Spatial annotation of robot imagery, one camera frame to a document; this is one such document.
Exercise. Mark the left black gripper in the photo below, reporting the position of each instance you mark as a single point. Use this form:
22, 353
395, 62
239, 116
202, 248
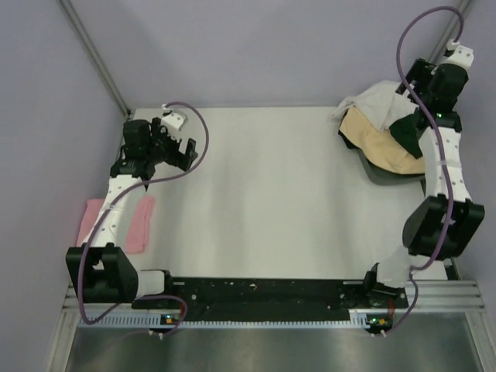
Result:
177, 158

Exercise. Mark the white and green t shirt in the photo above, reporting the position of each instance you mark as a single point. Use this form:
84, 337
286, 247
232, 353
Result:
386, 109

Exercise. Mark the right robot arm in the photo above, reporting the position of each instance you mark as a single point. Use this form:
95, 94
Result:
443, 225

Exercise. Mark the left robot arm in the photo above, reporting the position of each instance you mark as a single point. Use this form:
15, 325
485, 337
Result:
100, 269

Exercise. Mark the pink folded t shirt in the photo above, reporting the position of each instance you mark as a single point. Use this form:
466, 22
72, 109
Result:
138, 234

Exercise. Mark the dark grey bin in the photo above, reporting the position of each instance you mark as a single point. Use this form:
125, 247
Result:
386, 178

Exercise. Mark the beige t shirt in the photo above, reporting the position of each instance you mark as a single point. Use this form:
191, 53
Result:
380, 148

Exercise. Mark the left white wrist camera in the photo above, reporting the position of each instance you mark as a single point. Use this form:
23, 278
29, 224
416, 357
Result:
173, 120

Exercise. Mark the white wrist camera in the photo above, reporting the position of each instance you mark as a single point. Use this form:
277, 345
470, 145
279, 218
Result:
173, 120
458, 55

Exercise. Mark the left corner aluminium post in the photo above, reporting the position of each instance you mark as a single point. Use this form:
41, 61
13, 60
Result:
93, 55

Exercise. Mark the corner aluminium post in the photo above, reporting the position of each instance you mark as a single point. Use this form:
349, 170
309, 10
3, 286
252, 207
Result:
451, 30
93, 55

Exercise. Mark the grey slotted cable duct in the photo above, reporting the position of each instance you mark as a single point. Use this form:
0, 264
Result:
157, 321

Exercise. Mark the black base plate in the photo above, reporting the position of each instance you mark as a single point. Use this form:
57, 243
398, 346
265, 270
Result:
279, 300

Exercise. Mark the right corner aluminium post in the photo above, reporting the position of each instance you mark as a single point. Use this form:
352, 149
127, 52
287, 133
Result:
451, 30

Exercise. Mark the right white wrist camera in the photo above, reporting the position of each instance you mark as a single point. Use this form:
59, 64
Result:
458, 55

